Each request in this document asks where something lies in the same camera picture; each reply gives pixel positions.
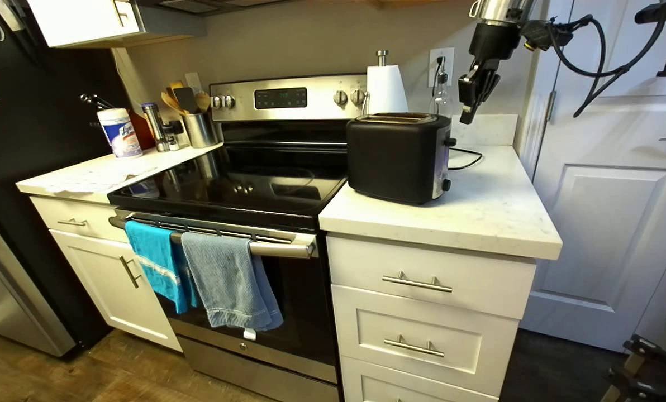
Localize grey-blue hand towel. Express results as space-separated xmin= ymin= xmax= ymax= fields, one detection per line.
xmin=180 ymin=229 xmax=286 ymax=334

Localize black stainless refrigerator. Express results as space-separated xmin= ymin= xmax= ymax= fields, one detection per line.
xmin=0 ymin=0 xmax=139 ymax=361

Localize black two-slot toaster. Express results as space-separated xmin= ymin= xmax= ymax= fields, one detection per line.
xmin=344 ymin=111 xmax=457 ymax=208

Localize silver pepper grinder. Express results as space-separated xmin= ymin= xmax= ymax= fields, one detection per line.
xmin=141 ymin=101 xmax=171 ymax=153

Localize white base cabinet marble top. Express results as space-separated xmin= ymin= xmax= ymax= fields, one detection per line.
xmin=14 ymin=141 xmax=227 ymax=354

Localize teal hand towel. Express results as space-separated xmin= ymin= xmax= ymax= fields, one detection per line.
xmin=124 ymin=218 xmax=201 ymax=316

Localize white drawer cabinet marble top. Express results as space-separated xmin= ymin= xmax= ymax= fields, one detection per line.
xmin=316 ymin=142 xmax=566 ymax=402

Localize white wall outlet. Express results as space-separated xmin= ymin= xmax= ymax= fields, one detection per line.
xmin=427 ymin=45 xmax=459 ymax=91

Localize silver drawer bar handle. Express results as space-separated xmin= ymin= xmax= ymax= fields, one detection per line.
xmin=380 ymin=269 xmax=457 ymax=295
xmin=380 ymin=332 xmax=447 ymax=361

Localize white panelled door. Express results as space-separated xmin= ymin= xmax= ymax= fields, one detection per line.
xmin=516 ymin=0 xmax=666 ymax=357

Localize stainless black electric stove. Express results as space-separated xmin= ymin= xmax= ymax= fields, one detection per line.
xmin=106 ymin=70 xmax=371 ymax=402

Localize white paper towel roll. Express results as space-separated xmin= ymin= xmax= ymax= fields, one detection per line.
xmin=363 ymin=63 xmax=412 ymax=117

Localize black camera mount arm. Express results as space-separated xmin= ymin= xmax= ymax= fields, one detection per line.
xmin=633 ymin=0 xmax=666 ymax=78

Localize white wipes canister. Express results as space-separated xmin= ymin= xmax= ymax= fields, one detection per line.
xmin=95 ymin=104 xmax=144 ymax=158

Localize silver oven door handle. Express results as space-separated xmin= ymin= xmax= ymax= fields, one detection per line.
xmin=108 ymin=209 xmax=322 ymax=260

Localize black toaster power cord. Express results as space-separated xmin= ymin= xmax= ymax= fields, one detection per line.
xmin=447 ymin=144 xmax=487 ymax=173

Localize orange black bar clamp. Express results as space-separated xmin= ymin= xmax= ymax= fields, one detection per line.
xmin=619 ymin=332 xmax=666 ymax=374
xmin=602 ymin=366 xmax=666 ymax=402

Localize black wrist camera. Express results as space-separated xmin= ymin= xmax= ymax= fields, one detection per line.
xmin=522 ymin=15 xmax=574 ymax=54

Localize white upper wall cabinet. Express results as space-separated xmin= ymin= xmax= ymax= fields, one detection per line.
xmin=24 ymin=0 xmax=205 ymax=51

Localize wooden cooking utensils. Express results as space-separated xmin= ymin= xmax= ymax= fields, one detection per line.
xmin=160 ymin=78 xmax=211 ymax=117

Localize silver cabinet handle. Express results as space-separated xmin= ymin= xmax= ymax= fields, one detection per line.
xmin=57 ymin=215 xmax=91 ymax=229
xmin=116 ymin=252 xmax=144 ymax=290

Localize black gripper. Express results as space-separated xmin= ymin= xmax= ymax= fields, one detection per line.
xmin=457 ymin=20 xmax=526 ymax=126

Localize range hood underside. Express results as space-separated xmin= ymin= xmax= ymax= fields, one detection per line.
xmin=135 ymin=0 xmax=292 ymax=17

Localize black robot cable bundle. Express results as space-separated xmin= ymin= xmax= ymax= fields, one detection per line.
xmin=553 ymin=11 xmax=666 ymax=120

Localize steel utensil holder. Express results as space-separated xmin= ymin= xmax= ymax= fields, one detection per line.
xmin=181 ymin=108 xmax=218 ymax=150

